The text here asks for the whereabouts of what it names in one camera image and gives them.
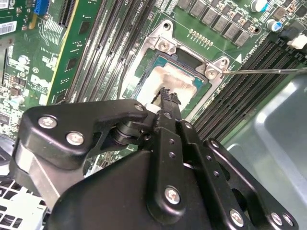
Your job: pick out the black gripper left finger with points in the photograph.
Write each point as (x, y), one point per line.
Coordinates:
(72, 124)

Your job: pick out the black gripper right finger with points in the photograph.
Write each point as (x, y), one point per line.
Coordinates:
(216, 167)

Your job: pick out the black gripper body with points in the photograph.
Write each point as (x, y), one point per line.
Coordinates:
(108, 203)

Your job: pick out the silver green CPU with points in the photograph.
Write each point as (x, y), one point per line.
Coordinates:
(177, 65)

